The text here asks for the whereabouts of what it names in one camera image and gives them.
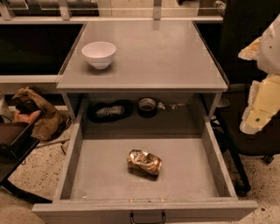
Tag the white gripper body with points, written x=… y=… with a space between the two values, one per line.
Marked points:
x=270 y=49

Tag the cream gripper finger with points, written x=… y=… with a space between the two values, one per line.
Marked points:
x=263 y=104
x=250 y=52

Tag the grey cabinet counter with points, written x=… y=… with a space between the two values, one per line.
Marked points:
x=150 y=55

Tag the crumpled wrapper under counter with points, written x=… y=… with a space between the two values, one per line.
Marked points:
x=165 y=106

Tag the grey open drawer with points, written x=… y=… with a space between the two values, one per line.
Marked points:
x=163 y=170

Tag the black office chair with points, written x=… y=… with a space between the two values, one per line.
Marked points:
x=244 y=21

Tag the roll of tape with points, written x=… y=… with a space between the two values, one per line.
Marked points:
x=147 y=107

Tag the white ceramic bowl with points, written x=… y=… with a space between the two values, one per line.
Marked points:
x=99 y=54

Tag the brown crumpled bag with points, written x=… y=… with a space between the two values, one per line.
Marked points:
x=47 y=122

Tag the black chair at left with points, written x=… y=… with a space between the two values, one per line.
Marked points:
x=16 y=143

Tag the black drawer handle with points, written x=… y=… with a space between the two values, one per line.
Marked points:
x=147 y=218

